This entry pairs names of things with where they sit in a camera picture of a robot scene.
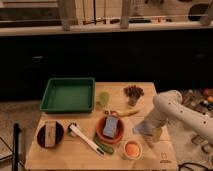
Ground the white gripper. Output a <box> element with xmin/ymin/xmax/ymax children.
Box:
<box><xmin>144</xmin><ymin>116</ymin><xmax>166</xmax><ymax>142</ymax></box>

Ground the grey-blue towel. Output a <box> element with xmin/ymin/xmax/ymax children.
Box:
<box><xmin>132</xmin><ymin>121</ymin><xmax>153</xmax><ymax>136</ymax></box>

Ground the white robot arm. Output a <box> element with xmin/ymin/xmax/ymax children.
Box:
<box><xmin>144</xmin><ymin>90</ymin><xmax>213</xmax><ymax>144</ymax></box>

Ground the yellow banana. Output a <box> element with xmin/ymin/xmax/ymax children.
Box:
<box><xmin>104</xmin><ymin>109</ymin><xmax>140</xmax><ymax>117</ymax></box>

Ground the dried flower bouquet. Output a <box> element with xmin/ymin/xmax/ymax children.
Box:
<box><xmin>124</xmin><ymin>85</ymin><xmax>144</xmax><ymax>106</ymax></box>

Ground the cup with orange liquid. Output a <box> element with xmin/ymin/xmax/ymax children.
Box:
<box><xmin>123</xmin><ymin>141</ymin><xmax>142</xmax><ymax>160</ymax></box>

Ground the orange bowl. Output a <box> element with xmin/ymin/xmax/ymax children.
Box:
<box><xmin>96</xmin><ymin>116</ymin><xmax>124</xmax><ymax>144</ymax></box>

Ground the green cup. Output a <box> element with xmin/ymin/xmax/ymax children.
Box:
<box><xmin>98</xmin><ymin>92</ymin><xmax>110</xmax><ymax>108</ymax></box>

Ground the green cucumber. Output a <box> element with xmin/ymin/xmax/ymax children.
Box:
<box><xmin>93</xmin><ymin>135</ymin><xmax>114</xmax><ymax>155</ymax></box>

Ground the green plastic tray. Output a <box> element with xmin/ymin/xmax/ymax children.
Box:
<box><xmin>40</xmin><ymin>78</ymin><xmax>95</xmax><ymax>113</ymax></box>

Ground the wooden block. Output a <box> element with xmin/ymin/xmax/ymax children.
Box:
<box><xmin>45</xmin><ymin>121</ymin><xmax>56</xmax><ymax>147</ymax></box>

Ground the black round plate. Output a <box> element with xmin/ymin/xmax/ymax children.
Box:
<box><xmin>37</xmin><ymin>121</ymin><xmax>64</xmax><ymax>148</ymax></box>

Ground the black stand pole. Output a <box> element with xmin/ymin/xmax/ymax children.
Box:
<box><xmin>12</xmin><ymin>123</ymin><xmax>20</xmax><ymax>171</ymax></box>

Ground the white handled brush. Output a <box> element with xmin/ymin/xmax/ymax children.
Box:
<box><xmin>69</xmin><ymin>124</ymin><xmax>105</xmax><ymax>156</ymax></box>

